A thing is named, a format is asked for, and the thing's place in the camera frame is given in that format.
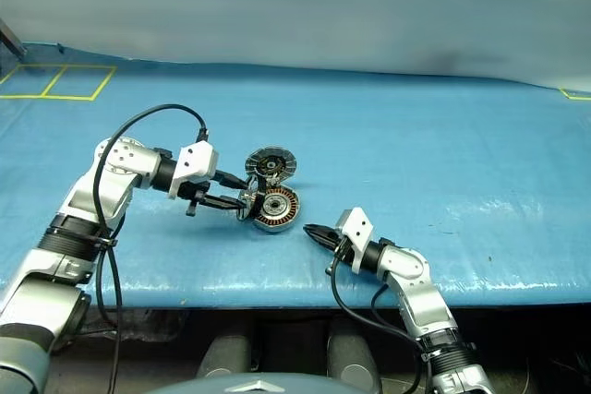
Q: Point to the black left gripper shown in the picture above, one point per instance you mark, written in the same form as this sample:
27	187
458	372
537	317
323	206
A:
196	191

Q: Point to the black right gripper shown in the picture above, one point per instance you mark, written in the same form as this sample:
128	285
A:
342	258

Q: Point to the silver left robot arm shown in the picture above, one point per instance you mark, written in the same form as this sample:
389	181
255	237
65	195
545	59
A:
92	191

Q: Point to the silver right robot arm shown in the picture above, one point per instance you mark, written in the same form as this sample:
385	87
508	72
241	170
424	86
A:
415	292

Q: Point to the motor stator with copper windings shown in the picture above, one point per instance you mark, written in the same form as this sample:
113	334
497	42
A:
279	224

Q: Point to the silver motor rotor disc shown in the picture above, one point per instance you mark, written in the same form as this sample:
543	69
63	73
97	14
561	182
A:
271	164

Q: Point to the grey rounded shape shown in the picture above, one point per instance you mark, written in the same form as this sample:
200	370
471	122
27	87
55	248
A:
351	357
226	352

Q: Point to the blue table cover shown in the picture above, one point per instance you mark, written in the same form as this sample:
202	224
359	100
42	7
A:
415	145

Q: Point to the blue-grey dome with silver emblem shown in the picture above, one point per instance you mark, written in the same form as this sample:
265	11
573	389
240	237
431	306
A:
256	385

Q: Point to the small black clip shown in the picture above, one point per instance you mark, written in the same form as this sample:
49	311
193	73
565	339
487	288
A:
60	47

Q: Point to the grey metal bar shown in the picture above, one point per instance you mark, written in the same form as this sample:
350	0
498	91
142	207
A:
10	41

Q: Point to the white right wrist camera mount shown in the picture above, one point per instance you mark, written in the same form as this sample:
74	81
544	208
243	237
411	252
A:
358	232

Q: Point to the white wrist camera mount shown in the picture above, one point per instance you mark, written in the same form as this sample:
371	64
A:
358	232
196	161

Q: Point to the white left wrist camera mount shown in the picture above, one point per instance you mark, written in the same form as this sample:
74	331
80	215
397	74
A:
196	161

